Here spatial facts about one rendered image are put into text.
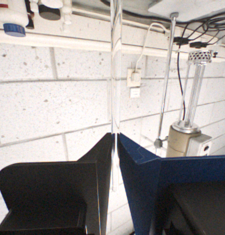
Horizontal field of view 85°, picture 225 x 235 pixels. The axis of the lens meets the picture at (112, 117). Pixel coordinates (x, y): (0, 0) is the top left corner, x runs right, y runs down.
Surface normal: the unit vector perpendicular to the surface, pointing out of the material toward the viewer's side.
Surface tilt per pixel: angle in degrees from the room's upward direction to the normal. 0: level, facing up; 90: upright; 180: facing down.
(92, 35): 90
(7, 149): 90
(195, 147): 90
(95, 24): 90
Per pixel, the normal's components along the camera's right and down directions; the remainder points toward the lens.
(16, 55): 0.48, 0.29
